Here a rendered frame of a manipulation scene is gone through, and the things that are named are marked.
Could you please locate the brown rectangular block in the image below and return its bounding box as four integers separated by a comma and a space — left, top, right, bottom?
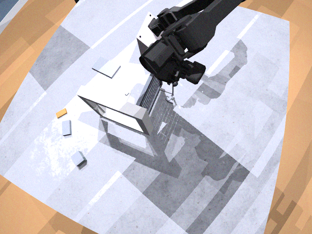
56, 108, 67, 119

